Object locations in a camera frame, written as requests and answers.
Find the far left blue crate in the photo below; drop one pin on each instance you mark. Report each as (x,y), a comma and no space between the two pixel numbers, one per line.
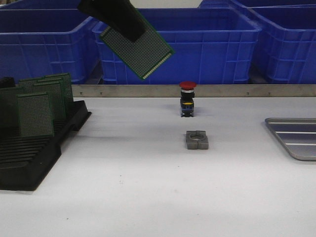
(41,4)

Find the right blue plastic crate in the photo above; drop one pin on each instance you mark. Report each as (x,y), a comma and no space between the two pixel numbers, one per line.
(286,49)

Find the grey metal clamp block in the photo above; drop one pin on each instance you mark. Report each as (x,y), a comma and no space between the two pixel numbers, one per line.
(197,140)

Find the blue plastic crate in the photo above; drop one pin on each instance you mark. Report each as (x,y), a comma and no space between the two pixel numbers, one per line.
(39,42)
(286,49)
(211,46)

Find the far right blue crate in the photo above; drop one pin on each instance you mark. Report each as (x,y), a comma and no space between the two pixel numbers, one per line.
(253,3)

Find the rearmost green perforated board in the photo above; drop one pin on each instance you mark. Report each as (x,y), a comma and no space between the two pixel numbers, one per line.
(66,79)

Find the silver metal tray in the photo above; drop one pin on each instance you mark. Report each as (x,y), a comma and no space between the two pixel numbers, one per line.
(296,135)

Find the metal table edge rail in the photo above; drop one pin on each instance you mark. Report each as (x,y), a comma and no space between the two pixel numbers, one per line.
(173,91)

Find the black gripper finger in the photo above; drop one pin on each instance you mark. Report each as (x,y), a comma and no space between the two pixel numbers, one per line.
(120,15)

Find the centre blue plastic crate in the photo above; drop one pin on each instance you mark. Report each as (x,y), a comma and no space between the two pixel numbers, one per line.
(211,46)

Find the red emergency stop button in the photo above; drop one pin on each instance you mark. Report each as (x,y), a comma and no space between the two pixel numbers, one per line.
(186,100)

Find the black slotted board rack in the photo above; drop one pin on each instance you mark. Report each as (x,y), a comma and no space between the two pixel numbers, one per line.
(25,161)

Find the left blue plastic crate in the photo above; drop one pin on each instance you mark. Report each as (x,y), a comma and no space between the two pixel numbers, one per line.
(39,42)

